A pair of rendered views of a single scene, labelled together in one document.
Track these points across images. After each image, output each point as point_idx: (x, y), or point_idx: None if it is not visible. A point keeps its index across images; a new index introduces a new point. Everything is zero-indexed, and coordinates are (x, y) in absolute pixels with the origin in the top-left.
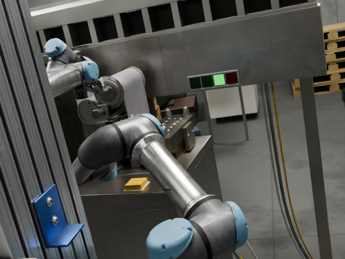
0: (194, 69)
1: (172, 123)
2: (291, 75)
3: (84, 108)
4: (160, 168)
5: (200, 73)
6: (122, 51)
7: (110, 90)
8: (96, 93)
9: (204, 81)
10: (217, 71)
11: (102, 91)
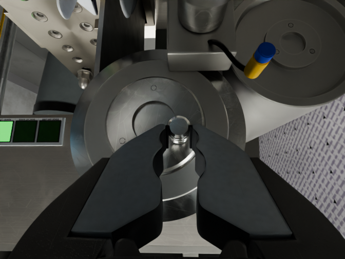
0: (43, 158)
1: (73, 42)
2: None
3: (318, 62)
4: None
5: (34, 147)
6: (193, 223)
7: (125, 137)
8: (201, 127)
9: (31, 131)
10: (1, 147)
11: (138, 136)
